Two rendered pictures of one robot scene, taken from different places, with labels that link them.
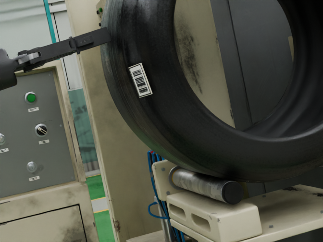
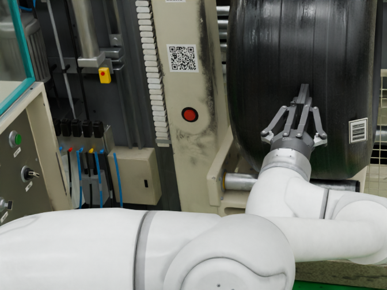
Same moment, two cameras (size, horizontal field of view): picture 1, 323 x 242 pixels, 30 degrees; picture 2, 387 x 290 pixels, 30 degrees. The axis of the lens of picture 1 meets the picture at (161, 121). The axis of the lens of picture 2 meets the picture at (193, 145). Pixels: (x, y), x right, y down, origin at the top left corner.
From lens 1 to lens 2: 167 cm
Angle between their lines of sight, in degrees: 59
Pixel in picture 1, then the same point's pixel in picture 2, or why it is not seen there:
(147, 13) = (367, 74)
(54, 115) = (31, 150)
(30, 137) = (19, 187)
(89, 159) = not seen: outside the picture
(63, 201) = not seen: hidden behind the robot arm
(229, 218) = not seen: hidden behind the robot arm
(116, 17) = (333, 77)
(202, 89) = (217, 91)
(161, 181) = (219, 190)
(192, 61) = (213, 66)
